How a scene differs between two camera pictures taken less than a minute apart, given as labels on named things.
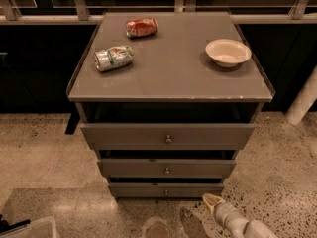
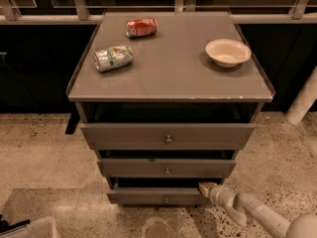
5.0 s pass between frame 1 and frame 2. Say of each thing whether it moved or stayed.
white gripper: moved
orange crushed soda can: stayed
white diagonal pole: stayed
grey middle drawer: stayed
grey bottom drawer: moved
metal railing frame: stayed
